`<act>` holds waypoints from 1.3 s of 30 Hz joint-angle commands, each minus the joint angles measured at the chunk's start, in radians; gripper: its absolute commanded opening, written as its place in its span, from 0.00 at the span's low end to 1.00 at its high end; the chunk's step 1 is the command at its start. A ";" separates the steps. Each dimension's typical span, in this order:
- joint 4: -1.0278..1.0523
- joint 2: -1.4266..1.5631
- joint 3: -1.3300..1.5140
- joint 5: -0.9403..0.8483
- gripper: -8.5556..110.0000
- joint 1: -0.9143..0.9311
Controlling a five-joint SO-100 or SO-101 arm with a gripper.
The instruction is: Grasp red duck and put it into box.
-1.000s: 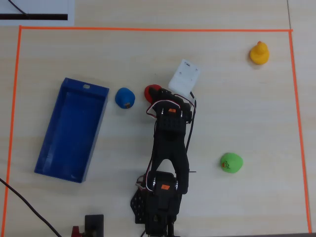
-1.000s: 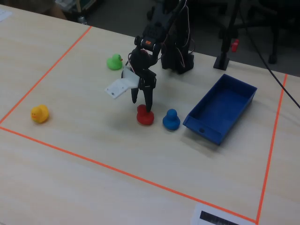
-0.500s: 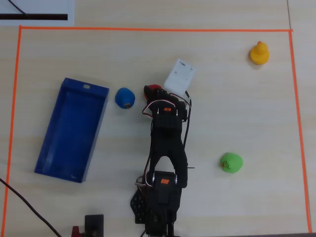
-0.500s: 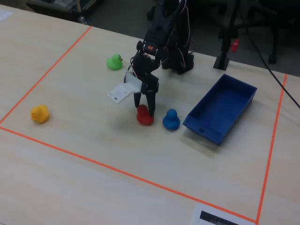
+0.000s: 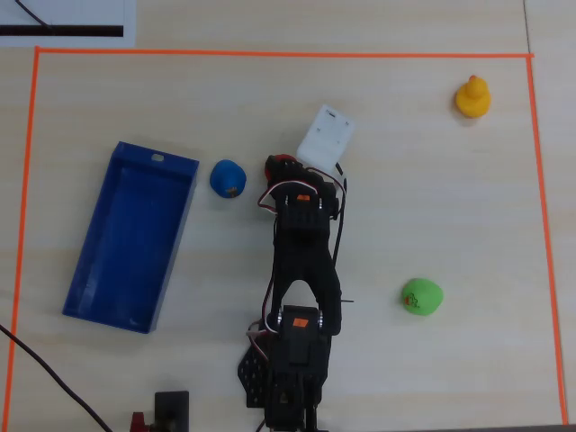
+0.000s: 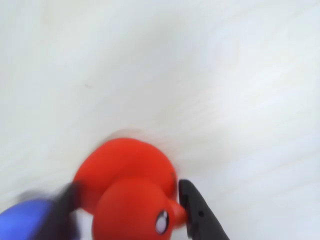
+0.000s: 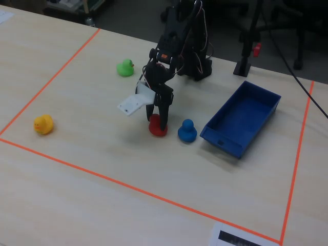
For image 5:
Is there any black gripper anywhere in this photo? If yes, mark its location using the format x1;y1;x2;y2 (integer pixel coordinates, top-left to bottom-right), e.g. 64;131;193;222
265;155;339;195

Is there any red rubber duck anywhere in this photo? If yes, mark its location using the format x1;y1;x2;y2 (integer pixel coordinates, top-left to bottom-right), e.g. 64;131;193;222
263;153;294;182

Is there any blue rectangular plastic box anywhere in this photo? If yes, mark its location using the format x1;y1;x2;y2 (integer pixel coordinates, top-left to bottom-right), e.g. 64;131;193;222
61;140;201;336

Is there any yellow rubber duck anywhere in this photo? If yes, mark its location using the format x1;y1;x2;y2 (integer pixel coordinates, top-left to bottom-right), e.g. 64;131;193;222
454;75;491;119

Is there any blue toy ball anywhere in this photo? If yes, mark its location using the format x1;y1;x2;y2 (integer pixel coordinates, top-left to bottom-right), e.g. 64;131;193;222
209;158;248;199

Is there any orange tape border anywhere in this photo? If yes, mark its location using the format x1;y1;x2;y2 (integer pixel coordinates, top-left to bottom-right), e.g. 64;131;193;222
2;46;571;427

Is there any green toy ball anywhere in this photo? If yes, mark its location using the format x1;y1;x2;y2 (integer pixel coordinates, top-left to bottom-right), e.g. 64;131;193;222
400;277;445;318

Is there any white paper with black bar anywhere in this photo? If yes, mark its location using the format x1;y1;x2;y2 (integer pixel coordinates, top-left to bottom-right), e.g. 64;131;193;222
0;0;137;48

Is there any black clamp block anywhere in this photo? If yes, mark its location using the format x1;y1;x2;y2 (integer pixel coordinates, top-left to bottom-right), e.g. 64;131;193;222
154;390;191;432

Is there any white red servo wire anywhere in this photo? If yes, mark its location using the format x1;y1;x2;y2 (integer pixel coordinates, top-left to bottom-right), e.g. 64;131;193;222
256;177;347;218

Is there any white camera box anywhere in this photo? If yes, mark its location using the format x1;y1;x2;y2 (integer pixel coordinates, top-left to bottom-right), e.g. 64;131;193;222
296;103;358;173

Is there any thick black camera cable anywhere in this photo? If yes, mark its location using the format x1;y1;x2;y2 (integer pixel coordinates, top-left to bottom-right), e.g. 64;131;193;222
331;162;348;266

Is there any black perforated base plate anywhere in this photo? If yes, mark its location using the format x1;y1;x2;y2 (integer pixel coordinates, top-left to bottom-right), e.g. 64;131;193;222
237;346;275;409

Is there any thin black cable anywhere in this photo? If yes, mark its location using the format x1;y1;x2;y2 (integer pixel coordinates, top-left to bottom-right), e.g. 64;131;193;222
14;0;54;29

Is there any long black table cable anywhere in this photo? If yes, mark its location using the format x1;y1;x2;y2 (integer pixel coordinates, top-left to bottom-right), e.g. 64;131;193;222
0;323;113;432

